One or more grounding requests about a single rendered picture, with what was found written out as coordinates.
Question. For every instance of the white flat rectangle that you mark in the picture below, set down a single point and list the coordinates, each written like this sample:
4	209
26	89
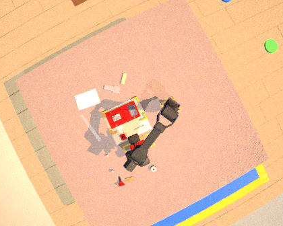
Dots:
87	99

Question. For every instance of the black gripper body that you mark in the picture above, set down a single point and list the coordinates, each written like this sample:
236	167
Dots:
133	139

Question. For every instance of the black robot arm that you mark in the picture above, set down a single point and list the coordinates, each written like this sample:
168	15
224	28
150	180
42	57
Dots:
138	155

